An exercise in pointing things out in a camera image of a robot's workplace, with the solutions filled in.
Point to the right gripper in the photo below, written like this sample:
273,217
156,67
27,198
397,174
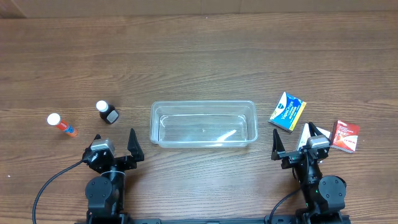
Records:
296,156

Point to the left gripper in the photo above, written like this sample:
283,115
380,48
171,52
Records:
117,160

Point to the white blue Hansaplast box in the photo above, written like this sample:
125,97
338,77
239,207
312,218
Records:
305,134

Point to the dark bottle white cap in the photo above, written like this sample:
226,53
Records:
107,112

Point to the blue yellow VapoDrops box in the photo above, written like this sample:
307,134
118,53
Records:
287,112

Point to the red orange small box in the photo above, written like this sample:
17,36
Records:
344,136

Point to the orange tube white cap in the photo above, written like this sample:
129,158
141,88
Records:
54,119

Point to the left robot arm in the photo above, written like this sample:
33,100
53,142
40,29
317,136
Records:
105,193

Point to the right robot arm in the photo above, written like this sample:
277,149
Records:
324,195

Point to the clear plastic container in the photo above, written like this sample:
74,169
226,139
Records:
204,123

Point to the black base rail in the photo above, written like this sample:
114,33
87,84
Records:
211,221

